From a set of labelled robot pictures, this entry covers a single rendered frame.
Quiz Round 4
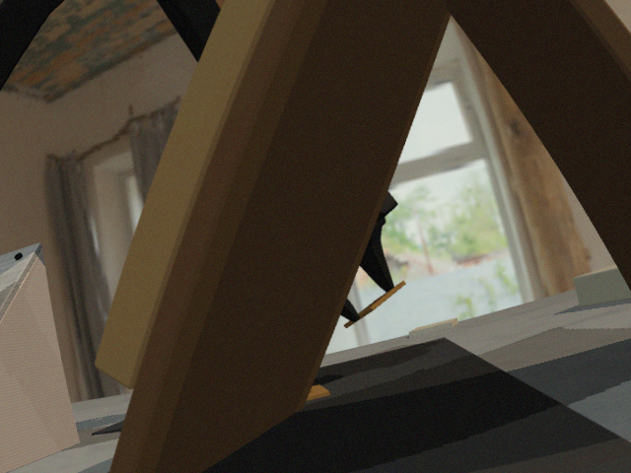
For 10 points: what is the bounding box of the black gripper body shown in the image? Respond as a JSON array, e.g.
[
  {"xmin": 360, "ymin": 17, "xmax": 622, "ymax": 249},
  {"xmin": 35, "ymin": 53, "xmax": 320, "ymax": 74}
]
[{"xmin": 377, "ymin": 191, "xmax": 398, "ymax": 222}]

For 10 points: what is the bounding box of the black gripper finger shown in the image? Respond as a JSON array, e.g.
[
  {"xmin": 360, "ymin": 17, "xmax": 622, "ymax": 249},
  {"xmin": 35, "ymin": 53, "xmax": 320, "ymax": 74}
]
[
  {"xmin": 360, "ymin": 218, "xmax": 394, "ymax": 292},
  {"xmin": 340, "ymin": 299, "xmax": 360, "ymax": 322}
]

